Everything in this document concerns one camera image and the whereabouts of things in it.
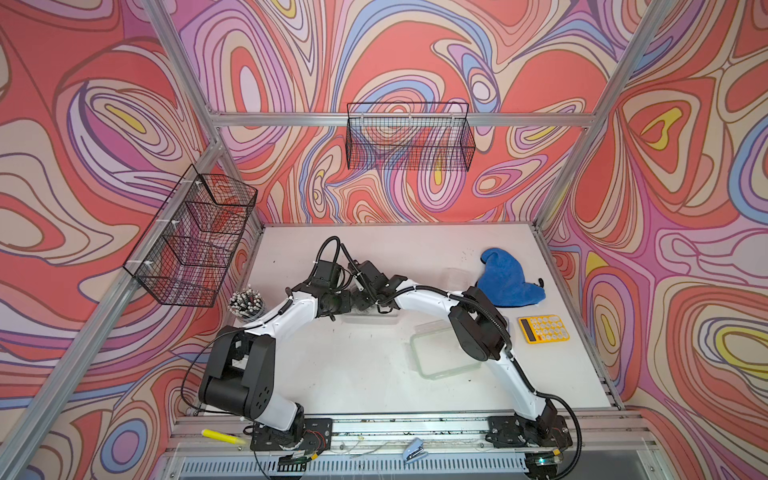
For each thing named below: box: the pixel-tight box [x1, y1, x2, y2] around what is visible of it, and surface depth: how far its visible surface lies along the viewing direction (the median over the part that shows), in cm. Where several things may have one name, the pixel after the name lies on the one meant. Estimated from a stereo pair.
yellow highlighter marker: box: [201, 429, 246, 445], surface depth 75 cm
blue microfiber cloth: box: [476, 248, 546, 307], surface depth 101 cm
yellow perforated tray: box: [518, 314, 570, 344], surface depth 93 cm
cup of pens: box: [227, 286, 265, 321], surface depth 80 cm
